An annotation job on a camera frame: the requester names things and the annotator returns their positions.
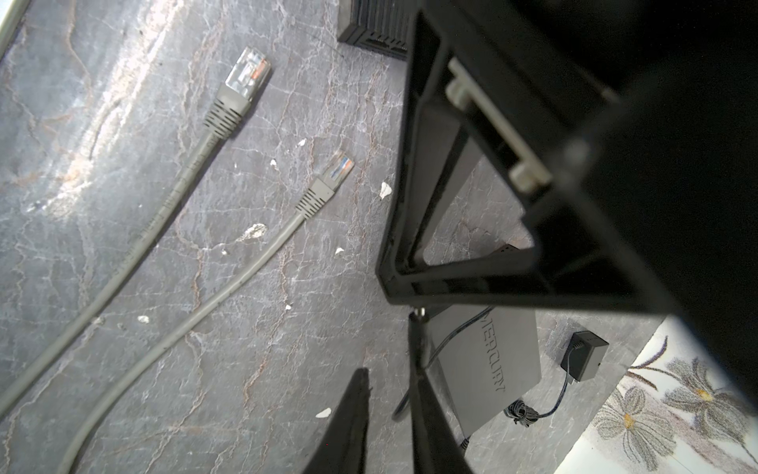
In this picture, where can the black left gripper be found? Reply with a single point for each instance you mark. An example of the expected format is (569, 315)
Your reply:
(597, 155)

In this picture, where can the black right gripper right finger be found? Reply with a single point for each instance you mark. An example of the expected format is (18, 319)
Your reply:
(435, 449)

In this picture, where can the slim ribbed black switch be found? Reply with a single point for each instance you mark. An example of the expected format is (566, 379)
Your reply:
(379, 26)

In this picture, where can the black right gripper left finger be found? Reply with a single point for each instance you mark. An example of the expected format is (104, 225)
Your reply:
(343, 446)

